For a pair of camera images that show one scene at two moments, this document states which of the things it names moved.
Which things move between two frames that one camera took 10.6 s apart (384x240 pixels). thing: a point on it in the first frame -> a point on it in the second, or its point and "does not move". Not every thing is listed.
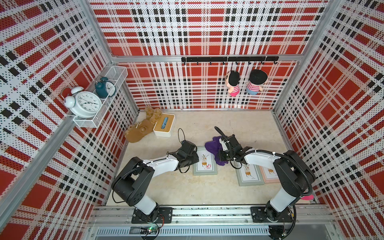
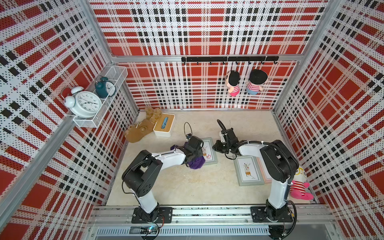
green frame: (249, 175) does not move
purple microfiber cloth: (213, 146) -> (196, 164)
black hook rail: (252, 59) does not move
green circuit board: (149, 230) does not move
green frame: (206, 164) -> (209, 152)
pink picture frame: (269, 175) does not move
